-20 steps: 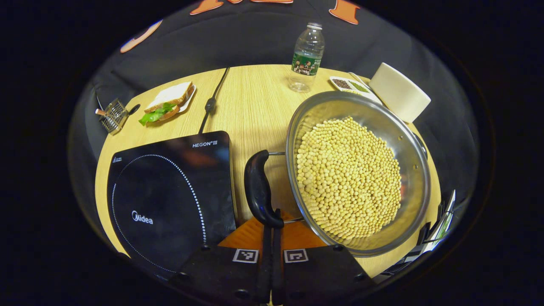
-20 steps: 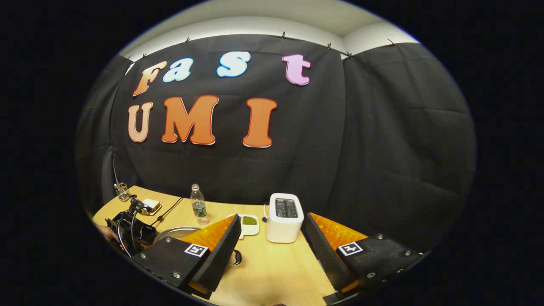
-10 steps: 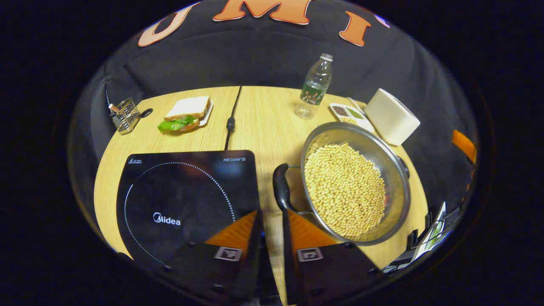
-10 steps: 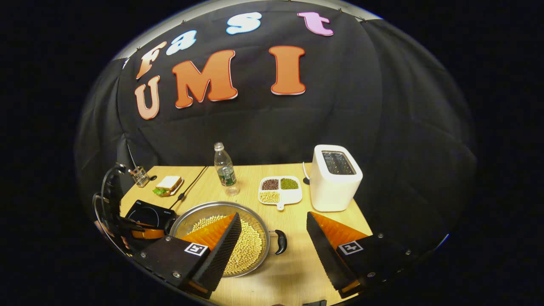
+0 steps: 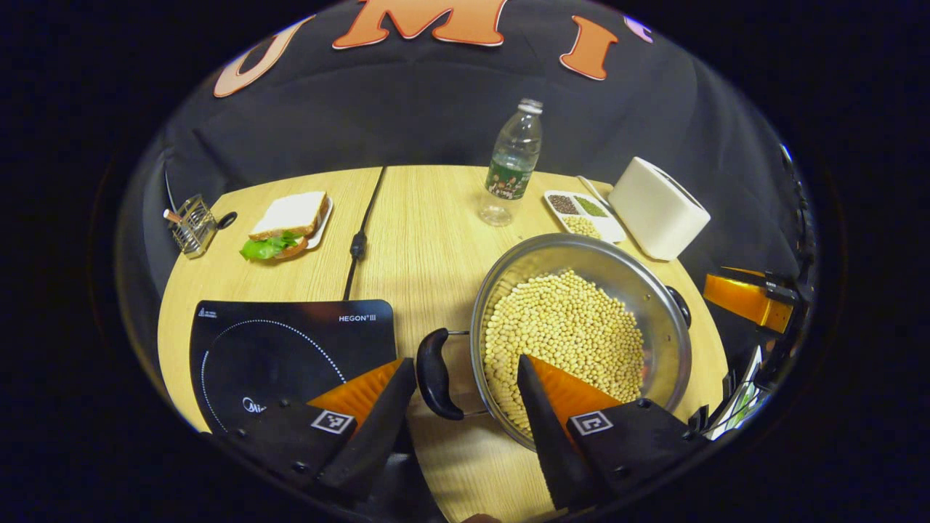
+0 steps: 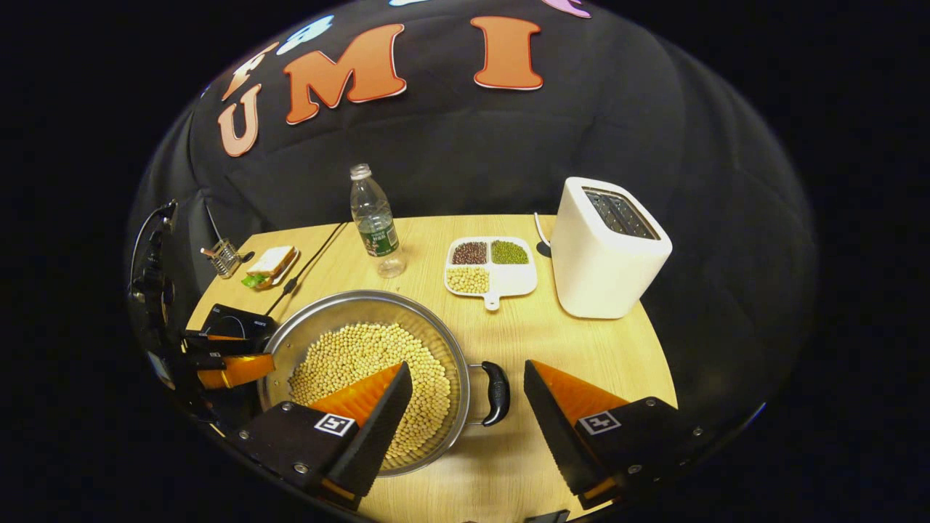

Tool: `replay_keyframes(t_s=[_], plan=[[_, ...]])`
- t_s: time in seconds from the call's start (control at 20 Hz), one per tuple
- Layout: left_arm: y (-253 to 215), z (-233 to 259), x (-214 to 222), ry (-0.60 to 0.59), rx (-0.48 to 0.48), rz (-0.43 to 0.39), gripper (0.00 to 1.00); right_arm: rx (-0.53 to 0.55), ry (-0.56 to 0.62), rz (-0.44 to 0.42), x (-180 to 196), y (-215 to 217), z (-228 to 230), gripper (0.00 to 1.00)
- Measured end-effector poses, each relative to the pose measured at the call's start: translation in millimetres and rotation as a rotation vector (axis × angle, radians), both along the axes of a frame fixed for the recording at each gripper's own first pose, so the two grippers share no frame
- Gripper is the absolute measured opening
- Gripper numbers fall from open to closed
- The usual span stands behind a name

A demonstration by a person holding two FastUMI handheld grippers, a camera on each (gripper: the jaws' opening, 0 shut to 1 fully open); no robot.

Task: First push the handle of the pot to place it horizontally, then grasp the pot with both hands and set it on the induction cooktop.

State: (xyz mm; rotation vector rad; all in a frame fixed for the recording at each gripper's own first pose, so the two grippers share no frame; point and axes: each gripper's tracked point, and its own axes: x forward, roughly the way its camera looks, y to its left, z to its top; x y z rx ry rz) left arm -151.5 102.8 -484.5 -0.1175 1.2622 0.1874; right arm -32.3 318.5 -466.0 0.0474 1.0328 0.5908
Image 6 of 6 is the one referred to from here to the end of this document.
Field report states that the white toaster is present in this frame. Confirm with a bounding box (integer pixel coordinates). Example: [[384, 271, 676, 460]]
[[549, 176, 674, 320]]

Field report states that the metal wire holder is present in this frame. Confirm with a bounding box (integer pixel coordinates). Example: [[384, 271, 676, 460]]
[[201, 238, 255, 280]]

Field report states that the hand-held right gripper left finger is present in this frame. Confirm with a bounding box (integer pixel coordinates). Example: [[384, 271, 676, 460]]
[[234, 361, 414, 511]]

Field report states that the clear plastic water bottle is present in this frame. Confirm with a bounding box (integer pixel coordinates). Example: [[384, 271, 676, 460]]
[[349, 163, 408, 280]]

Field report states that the white divided bean dish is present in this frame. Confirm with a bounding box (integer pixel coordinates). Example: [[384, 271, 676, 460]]
[[443, 235, 539, 312]]

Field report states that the steel pot with black handle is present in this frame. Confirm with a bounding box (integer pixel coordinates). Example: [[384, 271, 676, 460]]
[[258, 290, 512, 479]]

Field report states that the black induction cooktop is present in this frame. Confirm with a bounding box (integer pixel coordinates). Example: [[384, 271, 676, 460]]
[[197, 303, 278, 342]]

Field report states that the small pile of soybeans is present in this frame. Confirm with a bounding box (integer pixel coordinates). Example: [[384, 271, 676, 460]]
[[447, 266, 490, 295]]

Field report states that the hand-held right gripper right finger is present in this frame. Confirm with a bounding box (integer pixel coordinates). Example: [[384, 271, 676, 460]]
[[523, 359, 707, 511]]

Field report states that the pile of green mung beans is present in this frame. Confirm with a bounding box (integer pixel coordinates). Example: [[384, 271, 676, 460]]
[[491, 240, 530, 265]]

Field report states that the sandwich on white plate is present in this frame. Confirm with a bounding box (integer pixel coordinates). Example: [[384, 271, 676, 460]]
[[241, 245, 301, 291]]

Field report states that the black power cable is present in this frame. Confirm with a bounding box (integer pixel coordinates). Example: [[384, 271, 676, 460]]
[[264, 221, 349, 317]]

